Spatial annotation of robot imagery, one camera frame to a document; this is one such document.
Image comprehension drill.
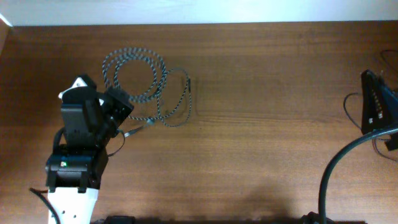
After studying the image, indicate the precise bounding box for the short black usb cable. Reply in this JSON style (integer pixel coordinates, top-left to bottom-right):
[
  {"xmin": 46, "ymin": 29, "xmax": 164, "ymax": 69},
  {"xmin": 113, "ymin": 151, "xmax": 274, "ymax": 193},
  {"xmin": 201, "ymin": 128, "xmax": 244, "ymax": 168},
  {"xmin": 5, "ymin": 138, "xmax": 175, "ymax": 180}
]
[{"xmin": 343, "ymin": 49, "xmax": 398, "ymax": 162}]

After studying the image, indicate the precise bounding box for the black white braided cable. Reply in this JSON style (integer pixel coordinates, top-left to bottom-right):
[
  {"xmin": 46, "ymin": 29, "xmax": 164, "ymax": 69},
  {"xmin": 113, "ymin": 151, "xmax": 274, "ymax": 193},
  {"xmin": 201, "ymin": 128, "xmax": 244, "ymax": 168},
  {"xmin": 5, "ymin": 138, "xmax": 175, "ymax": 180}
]
[{"xmin": 101, "ymin": 47, "xmax": 193, "ymax": 138}]

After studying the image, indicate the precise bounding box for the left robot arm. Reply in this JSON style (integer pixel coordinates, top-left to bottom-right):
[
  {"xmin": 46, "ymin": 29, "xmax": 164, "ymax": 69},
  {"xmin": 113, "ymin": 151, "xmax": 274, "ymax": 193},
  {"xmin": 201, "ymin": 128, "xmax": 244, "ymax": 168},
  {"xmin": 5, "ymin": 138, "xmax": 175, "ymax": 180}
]
[{"xmin": 45, "ymin": 86, "xmax": 134, "ymax": 223}]

